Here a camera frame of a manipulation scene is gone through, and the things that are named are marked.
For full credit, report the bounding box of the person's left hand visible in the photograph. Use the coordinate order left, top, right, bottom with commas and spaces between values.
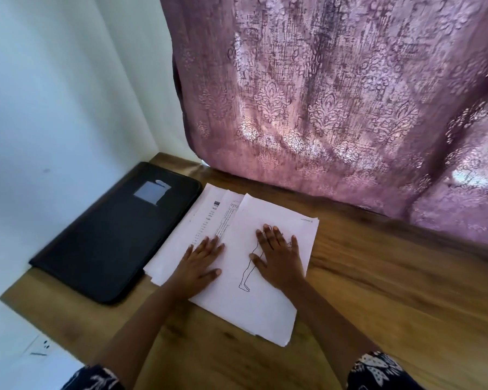
163, 235, 227, 301

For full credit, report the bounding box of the person's right hand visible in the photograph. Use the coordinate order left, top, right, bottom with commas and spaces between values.
249, 224, 307, 293

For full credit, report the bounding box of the stack of table-printed sheets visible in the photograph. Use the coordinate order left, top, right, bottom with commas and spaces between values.
142, 183, 247, 288

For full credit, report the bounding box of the body figure paper stack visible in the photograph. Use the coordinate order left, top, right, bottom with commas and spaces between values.
187, 192, 322, 348

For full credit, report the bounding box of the black folder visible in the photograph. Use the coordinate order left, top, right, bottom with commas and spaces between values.
28, 160, 205, 306

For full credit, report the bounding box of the person's left forearm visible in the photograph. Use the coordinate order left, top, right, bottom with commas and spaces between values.
89, 288, 184, 387

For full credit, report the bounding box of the person's right forearm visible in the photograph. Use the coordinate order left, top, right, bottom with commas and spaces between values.
283, 278, 385, 379

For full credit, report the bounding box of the pink patterned curtain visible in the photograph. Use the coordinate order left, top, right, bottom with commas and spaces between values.
158, 0, 488, 249

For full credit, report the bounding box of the white curtain lining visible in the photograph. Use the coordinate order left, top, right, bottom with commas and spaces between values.
89, 0, 203, 166

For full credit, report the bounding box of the white wall socket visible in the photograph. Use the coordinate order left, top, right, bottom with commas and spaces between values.
26, 335, 56, 360

